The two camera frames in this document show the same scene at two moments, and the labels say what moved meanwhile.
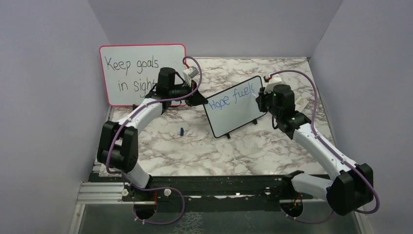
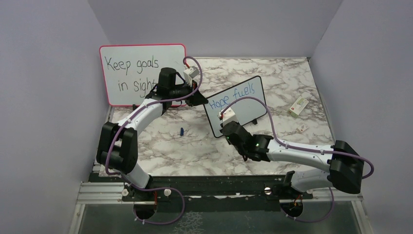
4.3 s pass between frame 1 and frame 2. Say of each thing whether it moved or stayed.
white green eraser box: stayed
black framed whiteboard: stayed
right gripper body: moved
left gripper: stayed
